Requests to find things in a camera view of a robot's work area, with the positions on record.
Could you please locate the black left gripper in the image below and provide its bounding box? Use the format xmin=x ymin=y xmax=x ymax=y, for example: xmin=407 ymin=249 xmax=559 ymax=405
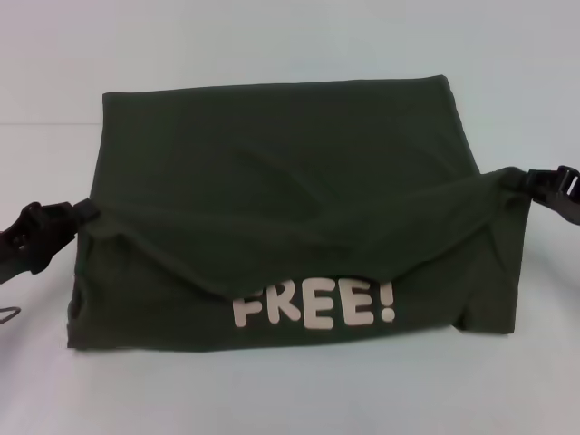
xmin=0 ymin=198 xmax=100 ymax=287

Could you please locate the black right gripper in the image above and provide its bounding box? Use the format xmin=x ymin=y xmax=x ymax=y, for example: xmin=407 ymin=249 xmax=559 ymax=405
xmin=527 ymin=164 xmax=580 ymax=228

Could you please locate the dark green shirt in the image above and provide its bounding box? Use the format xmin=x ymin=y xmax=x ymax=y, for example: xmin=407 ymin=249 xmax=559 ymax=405
xmin=65 ymin=74 xmax=531 ymax=353

